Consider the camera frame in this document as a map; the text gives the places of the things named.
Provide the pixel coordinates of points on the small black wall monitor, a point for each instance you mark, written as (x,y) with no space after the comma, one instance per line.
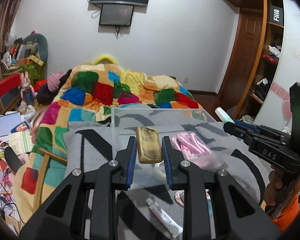
(118,15)

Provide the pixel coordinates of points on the pink knitted hat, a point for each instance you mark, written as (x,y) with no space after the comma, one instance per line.
(54,80)

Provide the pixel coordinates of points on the blue white booklet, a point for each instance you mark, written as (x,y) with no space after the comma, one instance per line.
(8,122)

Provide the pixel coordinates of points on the colourful patchwork quilt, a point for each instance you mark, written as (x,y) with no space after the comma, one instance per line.
(88,95)

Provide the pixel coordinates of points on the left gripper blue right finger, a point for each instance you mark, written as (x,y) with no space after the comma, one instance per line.
(166,150)

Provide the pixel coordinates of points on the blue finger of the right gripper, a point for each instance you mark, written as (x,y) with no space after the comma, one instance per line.
(247,126)
(237,131)

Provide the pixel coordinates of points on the white sliding wardrobe door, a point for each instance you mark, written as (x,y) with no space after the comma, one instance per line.
(275,112)

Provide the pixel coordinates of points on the yellow pillow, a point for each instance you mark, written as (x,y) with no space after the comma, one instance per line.
(105,58)

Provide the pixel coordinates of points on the grey black patterned blanket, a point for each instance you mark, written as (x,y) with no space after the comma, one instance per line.
(92,144)

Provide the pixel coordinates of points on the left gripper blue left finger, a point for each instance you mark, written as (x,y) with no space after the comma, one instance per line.
(132,152)

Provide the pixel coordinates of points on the white ointment tube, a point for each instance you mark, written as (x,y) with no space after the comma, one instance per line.
(170,225)

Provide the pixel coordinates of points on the green gift box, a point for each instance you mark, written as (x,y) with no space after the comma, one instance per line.
(35,72)

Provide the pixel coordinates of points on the red long box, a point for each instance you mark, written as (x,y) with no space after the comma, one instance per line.
(9,83)

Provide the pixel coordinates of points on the wooden wardrobe shelving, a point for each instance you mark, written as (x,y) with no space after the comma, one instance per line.
(266,61)

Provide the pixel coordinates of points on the black Fiio box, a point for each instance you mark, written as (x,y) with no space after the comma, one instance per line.
(276,15)

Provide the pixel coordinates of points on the wooden chair frame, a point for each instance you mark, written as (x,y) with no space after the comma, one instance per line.
(47,156)

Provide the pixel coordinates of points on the pink rabbit bottle toy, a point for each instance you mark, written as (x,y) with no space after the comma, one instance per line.
(27,92)

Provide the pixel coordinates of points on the right hand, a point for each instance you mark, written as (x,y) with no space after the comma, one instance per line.
(275,183)

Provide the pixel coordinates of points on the brown wooden door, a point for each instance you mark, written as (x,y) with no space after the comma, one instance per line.
(242,58)

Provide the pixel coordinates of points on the white sneakers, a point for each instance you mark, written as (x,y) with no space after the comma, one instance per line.
(247,119)

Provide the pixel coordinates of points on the grey green neck pillow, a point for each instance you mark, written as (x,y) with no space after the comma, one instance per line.
(40,48)

